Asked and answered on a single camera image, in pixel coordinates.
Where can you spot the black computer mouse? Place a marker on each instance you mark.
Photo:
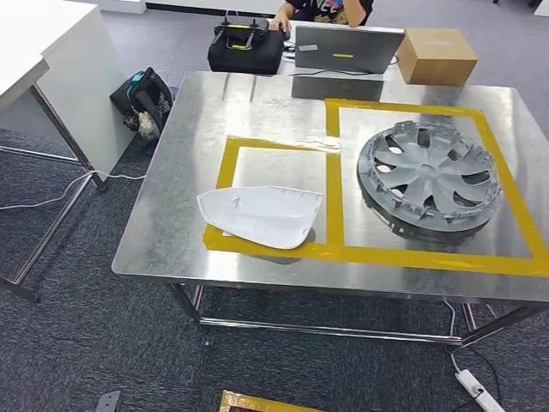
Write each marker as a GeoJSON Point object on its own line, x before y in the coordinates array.
{"type": "Point", "coordinates": [286, 33]}

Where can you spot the grey plastic wheel hubcap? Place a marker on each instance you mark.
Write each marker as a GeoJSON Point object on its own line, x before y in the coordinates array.
{"type": "Point", "coordinates": [429, 170]}

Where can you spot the brown cardboard box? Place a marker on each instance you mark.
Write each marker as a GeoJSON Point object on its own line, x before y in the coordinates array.
{"type": "Point", "coordinates": [435, 57]}

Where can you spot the white desk with metal legs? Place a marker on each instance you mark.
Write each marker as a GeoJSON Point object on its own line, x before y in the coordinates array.
{"type": "Point", "coordinates": [77, 85]}

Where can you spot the white curved panel part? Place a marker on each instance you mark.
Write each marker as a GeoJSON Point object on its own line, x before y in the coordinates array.
{"type": "Point", "coordinates": [265, 216]}

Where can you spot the stainless steel workbench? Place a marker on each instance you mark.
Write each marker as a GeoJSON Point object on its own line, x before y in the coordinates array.
{"type": "Point", "coordinates": [180, 170]}

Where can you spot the beige fluffy object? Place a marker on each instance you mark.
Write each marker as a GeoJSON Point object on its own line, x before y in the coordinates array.
{"type": "Point", "coordinates": [148, 126]}

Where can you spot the grey laptop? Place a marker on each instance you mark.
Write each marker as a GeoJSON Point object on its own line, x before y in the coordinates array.
{"type": "Point", "coordinates": [348, 51]}

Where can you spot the white power strip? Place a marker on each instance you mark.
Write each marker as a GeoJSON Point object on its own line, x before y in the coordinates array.
{"type": "Point", "coordinates": [478, 392]}

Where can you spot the person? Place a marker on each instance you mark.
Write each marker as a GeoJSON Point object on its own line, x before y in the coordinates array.
{"type": "Point", "coordinates": [321, 8]}

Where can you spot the black and teal bag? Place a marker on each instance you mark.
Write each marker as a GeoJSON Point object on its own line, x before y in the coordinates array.
{"type": "Point", "coordinates": [150, 94]}

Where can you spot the black equipment case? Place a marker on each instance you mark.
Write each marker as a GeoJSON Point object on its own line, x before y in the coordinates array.
{"type": "Point", "coordinates": [246, 57]}

